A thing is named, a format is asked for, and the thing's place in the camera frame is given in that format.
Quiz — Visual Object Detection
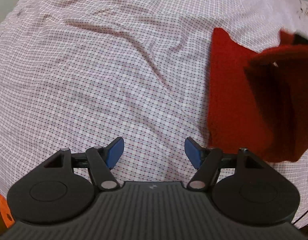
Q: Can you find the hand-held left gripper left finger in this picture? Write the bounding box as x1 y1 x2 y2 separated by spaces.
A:
43 137 125 192

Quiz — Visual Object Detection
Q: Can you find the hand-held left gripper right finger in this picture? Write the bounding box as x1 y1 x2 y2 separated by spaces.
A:
184 137 266 191

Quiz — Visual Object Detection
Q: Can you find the red knit cardigan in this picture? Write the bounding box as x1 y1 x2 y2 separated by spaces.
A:
208 27 308 163

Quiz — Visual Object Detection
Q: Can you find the pink checked bed sheet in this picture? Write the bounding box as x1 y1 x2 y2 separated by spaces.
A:
0 0 308 227

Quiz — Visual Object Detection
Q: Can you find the orange plastic object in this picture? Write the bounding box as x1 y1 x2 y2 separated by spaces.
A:
0 194 15 228

